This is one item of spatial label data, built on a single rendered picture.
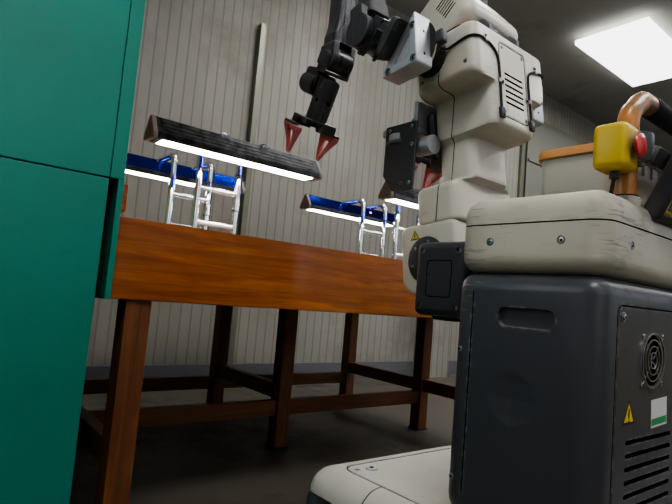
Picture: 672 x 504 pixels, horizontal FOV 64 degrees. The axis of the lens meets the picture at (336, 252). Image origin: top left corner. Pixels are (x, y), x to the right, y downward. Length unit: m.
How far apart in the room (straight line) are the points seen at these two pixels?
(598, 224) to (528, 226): 0.10
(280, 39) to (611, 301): 3.57
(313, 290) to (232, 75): 2.50
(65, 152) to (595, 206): 0.99
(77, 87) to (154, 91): 2.30
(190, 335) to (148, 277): 2.25
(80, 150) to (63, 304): 0.32
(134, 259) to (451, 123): 0.78
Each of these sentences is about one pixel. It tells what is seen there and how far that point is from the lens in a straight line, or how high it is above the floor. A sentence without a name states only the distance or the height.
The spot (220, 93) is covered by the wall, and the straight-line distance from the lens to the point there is 3.75.
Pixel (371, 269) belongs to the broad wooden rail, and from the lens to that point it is 1.68.
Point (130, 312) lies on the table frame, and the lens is 1.31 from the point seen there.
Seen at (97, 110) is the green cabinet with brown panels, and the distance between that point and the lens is 1.27.
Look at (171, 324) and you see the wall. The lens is 3.48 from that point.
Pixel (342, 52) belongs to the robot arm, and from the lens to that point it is 1.41.
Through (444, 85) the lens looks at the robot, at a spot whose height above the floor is 1.11.
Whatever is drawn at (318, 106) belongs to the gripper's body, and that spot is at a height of 1.10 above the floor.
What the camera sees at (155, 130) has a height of 1.06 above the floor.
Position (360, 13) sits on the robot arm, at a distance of 1.32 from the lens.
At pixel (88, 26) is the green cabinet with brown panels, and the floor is 1.15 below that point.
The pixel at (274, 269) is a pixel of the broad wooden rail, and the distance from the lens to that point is 1.46.
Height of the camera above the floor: 0.63
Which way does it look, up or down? 5 degrees up
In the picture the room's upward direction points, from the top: 5 degrees clockwise
